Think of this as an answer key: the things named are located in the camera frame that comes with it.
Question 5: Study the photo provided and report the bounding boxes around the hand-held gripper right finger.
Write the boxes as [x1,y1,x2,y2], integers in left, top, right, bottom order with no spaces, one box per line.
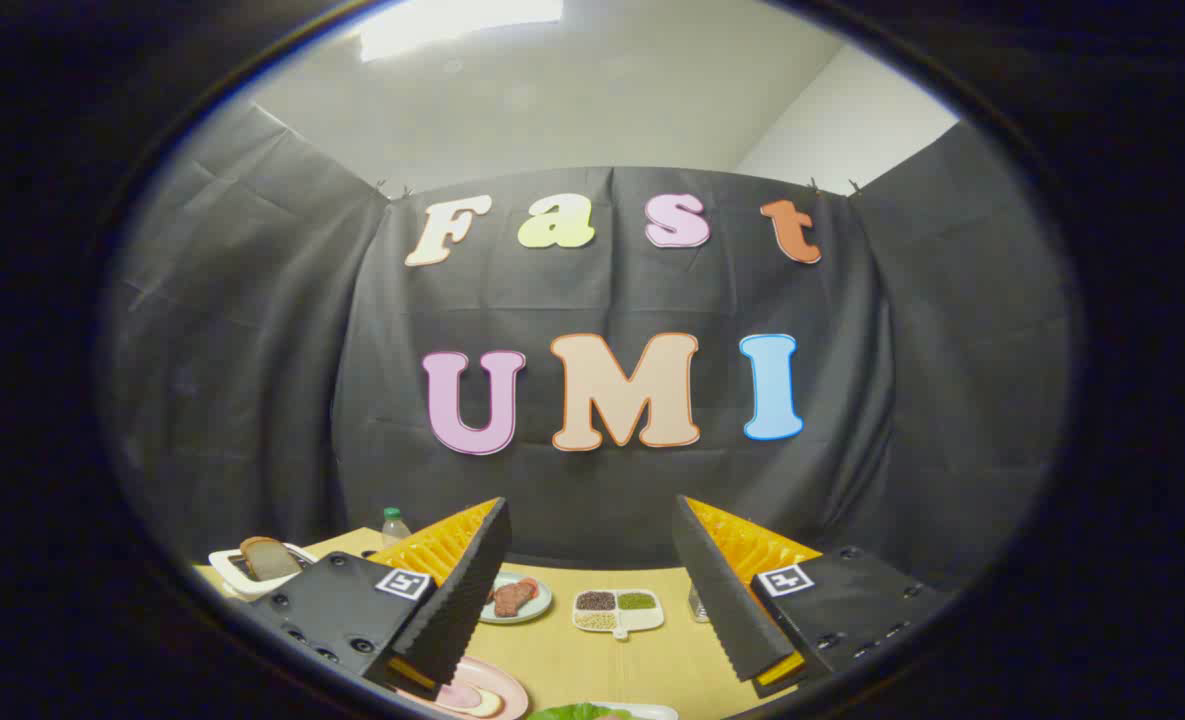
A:
[672,494,956,699]

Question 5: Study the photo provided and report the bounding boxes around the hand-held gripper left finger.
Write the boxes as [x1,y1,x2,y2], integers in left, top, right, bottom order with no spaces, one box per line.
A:
[248,497,513,701]

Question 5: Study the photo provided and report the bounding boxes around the green lettuce leaf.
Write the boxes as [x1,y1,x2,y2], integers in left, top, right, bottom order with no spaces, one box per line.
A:
[527,703,633,720]

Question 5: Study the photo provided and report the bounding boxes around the plain white bread slice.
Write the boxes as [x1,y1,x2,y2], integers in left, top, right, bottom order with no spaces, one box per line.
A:
[240,536,303,583]

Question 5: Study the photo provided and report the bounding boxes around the pale green oval plate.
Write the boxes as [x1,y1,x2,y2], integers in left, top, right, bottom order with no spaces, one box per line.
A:
[479,572,554,626]

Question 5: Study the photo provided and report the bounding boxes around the pink round plate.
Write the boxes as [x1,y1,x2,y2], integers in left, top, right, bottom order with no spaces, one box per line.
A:
[397,655,531,720]

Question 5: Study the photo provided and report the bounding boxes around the white divided grain dish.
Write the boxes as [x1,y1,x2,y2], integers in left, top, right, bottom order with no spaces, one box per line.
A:
[572,588,666,641]

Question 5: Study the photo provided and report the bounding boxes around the white toaster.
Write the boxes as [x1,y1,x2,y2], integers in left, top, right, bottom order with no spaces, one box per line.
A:
[209,540,320,601]

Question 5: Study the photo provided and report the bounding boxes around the ceiling light panel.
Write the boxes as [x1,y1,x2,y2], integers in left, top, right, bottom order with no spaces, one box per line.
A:
[357,0,565,63]

